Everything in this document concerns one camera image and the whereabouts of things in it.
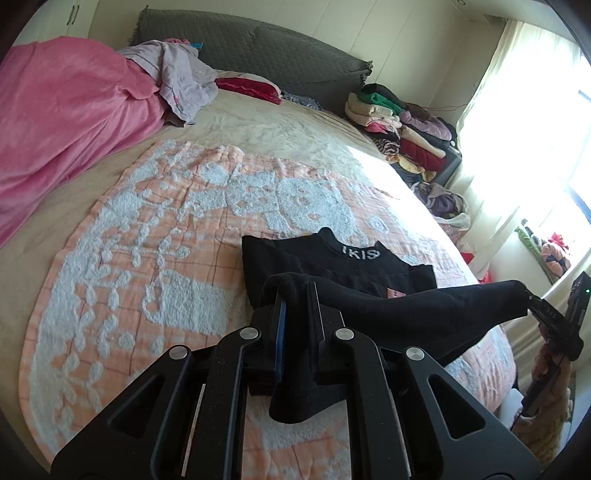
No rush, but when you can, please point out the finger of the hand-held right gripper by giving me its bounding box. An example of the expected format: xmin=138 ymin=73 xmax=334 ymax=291
xmin=526 ymin=296 xmax=583 ymax=361

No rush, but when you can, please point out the grey quilted headboard cushion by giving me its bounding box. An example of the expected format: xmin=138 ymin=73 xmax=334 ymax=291
xmin=131 ymin=6 xmax=374 ymax=104

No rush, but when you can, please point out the black long-sleeved sweater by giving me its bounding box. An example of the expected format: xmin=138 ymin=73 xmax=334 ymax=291
xmin=241 ymin=227 xmax=532 ymax=424

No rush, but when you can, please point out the red pillow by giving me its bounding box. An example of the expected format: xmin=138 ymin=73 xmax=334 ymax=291
xmin=215 ymin=76 xmax=282 ymax=104

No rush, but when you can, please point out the bag of clothes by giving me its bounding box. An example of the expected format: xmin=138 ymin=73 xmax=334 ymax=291
xmin=411 ymin=181 xmax=472 ymax=232

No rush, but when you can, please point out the pile of folded clothes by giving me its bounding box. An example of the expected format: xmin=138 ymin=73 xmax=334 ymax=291
xmin=344 ymin=83 xmax=462 ymax=183

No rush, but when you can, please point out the pink blanket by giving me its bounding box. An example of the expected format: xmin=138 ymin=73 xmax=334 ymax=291
xmin=0 ymin=39 xmax=174 ymax=247

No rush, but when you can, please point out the person's right forearm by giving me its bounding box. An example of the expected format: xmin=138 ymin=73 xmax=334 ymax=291
xmin=512 ymin=360 xmax=575 ymax=457

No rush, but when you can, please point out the colourful floral cloth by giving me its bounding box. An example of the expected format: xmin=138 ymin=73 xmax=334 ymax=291
xmin=515 ymin=219 xmax=573 ymax=284

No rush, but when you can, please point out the small red item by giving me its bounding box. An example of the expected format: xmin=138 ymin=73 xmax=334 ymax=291
xmin=462 ymin=251 xmax=493 ymax=283

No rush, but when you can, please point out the black storage box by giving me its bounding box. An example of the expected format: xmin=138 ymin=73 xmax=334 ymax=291
xmin=438 ymin=148 xmax=463 ymax=186

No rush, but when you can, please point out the white wardrobe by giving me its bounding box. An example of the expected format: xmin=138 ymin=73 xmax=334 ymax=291
xmin=14 ymin=0 xmax=139 ymax=47

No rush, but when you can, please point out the lilac garment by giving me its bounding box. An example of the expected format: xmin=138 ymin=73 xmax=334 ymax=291
xmin=117 ymin=39 xmax=220 ymax=125

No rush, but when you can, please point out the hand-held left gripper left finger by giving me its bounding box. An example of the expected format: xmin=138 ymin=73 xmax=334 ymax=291
xmin=51 ymin=286 xmax=289 ymax=480

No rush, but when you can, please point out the dark patterned cloth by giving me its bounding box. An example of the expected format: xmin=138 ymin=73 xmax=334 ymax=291
xmin=281 ymin=90 xmax=322 ymax=110

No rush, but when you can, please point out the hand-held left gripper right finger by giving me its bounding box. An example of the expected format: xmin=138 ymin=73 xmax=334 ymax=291
xmin=307 ymin=282 xmax=543 ymax=480

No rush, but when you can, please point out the person's right hand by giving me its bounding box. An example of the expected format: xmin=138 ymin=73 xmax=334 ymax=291
xmin=531 ymin=325 xmax=562 ymax=380

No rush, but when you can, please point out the orange and white patterned blanket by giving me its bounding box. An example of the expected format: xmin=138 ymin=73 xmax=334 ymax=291
xmin=25 ymin=141 xmax=518 ymax=480

